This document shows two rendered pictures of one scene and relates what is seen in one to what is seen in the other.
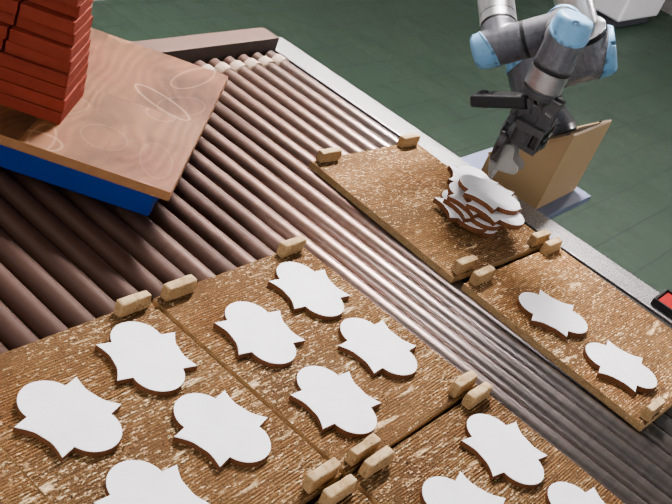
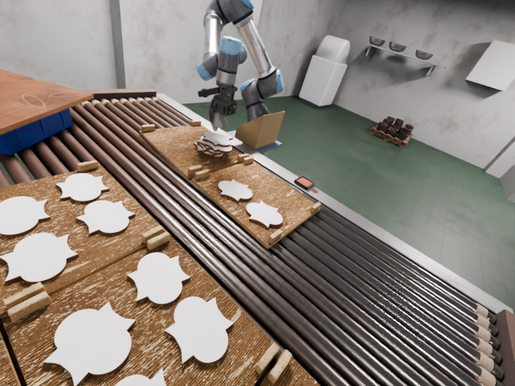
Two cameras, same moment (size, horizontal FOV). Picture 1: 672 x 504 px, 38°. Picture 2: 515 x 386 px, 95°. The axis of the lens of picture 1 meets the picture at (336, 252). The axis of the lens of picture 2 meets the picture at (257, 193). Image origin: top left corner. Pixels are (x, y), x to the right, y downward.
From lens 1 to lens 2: 1.07 m
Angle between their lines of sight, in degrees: 4
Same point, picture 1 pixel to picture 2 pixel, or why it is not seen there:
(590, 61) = (270, 85)
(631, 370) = (269, 215)
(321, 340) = (68, 215)
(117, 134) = not seen: outside the picture
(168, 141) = (13, 115)
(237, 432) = not seen: outside the picture
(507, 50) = (211, 67)
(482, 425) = (151, 261)
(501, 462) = (149, 288)
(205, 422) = not seen: outside the picture
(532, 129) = (222, 103)
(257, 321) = (21, 207)
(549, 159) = (256, 127)
